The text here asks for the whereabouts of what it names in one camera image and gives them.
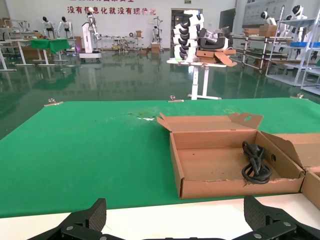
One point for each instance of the black door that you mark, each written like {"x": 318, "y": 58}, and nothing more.
{"x": 227, "y": 20}

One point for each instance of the white standing desk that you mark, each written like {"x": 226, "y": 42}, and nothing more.
{"x": 195, "y": 82}

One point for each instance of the black white robot torso shell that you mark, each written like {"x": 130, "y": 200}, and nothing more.
{"x": 212, "y": 43}

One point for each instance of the table with green cloth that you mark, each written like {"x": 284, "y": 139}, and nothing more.
{"x": 55, "y": 44}

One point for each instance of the white humanoid robot black head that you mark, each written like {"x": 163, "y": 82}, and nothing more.
{"x": 65, "y": 26}
{"x": 297, "y": 11}
{"x": 268, "y": 20}
{"x": 47, "y": 26}

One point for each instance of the white kiosk robot stand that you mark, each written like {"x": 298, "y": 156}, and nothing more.
{"x": 88, "y": 37}

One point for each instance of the stacked white robot shells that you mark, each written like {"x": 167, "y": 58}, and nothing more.
{"x": 182, "y": 40}

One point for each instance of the metal binder clip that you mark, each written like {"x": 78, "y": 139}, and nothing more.
{"x": 175, "y": 100}
{"x": 53, "y": 103}
{"x": 299, "y": 96}

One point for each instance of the flat cardboard boxes pile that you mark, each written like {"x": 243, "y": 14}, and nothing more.
{"x": 207, "y": 54}

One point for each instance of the tube frame storage rack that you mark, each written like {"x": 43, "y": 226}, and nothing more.
{"x": 255, "y": 50}

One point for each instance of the long metal workbench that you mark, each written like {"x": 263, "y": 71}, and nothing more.
{"x": 120, "y": 42}

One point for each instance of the brown cardboard box on rack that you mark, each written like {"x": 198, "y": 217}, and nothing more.
{"x": 267, "y": 31}

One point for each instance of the wall display board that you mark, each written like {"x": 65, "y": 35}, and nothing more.
{"x": 255, "y": 12}

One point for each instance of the blue plastic bin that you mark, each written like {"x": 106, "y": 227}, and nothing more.
{"x": 305, "y": 45}

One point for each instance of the small brown cardboard box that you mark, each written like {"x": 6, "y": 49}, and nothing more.
{"x": 155, "y": 48}

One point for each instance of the open cardboard box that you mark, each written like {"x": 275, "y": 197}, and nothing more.
{"x": 205, "y": 162}
{"x": 307, "y": 147}

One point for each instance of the green exit sign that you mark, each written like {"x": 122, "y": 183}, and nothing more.
{"x": 187, "y": 2}

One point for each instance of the white metal shelf rack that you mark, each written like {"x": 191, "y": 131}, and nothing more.
{"x": 300, "y": 62}

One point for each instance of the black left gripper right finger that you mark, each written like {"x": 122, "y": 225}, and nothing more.
{"x": 253, "y": 212}

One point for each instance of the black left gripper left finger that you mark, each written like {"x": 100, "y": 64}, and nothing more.
{"x": 97, "y": 215}

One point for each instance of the small white robot on stand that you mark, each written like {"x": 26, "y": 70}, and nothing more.
{"x": 157, "y": 32}

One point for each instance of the green table mat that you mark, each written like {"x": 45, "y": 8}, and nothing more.
{"x": 75, "y": 155}

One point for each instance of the right open cardboard box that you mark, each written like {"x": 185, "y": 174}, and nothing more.
{"x": 307, "y": 147}

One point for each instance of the left open cardboard box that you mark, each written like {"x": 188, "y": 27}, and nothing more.
{"x": 205, "y": 162}

